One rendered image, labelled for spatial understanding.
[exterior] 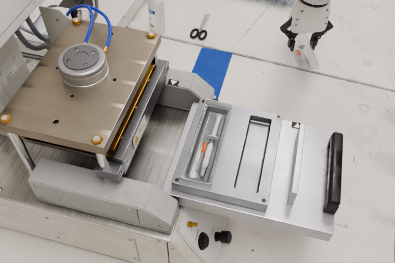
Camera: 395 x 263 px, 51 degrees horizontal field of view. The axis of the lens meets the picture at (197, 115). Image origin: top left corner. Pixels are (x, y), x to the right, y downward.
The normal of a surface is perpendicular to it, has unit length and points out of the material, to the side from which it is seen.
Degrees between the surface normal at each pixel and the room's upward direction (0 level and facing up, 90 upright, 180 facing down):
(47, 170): 0
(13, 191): 0
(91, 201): 90
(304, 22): 92
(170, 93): 90
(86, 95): 0
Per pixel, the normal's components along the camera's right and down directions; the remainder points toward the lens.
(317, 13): 0.14, 0.77
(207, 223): 0.88, -0.08
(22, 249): 0.02, -0.64
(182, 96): -0.25, 0.74
